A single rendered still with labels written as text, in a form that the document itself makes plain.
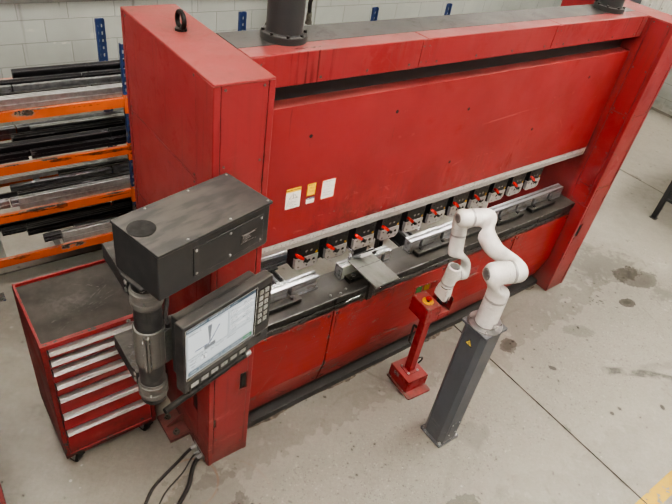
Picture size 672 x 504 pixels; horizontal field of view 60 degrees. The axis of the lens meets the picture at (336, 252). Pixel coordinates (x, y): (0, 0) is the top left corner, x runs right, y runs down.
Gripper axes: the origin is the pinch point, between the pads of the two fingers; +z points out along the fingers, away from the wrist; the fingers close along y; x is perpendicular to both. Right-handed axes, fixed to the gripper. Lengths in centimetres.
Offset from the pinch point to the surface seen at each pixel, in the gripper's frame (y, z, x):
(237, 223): 15, -119, -154
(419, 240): -36.9, -19.1, 5.6
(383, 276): -14, -25, -42
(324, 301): -19, -12, -76
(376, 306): -19.5, 10.9, -32.3
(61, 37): -447, 22, -122
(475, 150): -43, -79, 33
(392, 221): -35, -45, -26
